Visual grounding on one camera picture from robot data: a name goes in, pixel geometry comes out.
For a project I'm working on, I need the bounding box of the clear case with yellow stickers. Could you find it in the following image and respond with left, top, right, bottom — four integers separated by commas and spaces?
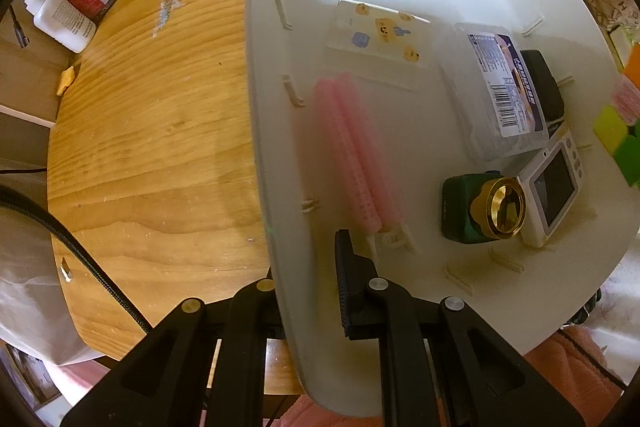
325, 0, 435, 92

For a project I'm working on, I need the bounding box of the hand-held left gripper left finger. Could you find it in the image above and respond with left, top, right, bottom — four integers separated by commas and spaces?
60, 277, 288, 427

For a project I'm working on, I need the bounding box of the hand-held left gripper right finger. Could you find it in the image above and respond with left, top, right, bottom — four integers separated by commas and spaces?
334, 228, 586, 427

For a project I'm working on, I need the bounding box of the pink fleece garment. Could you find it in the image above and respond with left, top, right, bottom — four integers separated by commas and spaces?
520, 322, 640, 408

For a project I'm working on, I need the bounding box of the black braided cable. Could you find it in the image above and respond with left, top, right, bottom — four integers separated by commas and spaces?
0, 184, 151, 335

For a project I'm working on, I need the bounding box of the white mini camera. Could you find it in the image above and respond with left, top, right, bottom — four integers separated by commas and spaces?
515, 127, 585, 249

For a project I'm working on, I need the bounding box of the clear labelled plastic box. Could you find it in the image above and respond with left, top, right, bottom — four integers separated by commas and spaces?
442, 22, 548, 162

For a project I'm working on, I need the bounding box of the black and cream compact case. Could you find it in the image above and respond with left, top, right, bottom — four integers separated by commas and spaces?
520, 49, 566, 138

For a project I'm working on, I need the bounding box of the green bottle with gold cap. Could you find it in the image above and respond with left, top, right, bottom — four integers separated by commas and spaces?
441, 171, 528, 244

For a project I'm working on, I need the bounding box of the white plastic storage bin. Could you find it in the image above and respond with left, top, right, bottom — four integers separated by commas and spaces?
245, 0, 640, 418

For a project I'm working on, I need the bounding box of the white squeeze bottle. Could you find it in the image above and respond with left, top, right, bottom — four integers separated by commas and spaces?
19, 0, 97, 54

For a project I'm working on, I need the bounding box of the thin black cable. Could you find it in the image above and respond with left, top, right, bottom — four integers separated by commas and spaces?
7, 4, 31, 48

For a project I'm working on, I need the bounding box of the wooden shelf unit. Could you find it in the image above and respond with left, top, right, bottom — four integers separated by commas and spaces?
0, 0, 76, 128

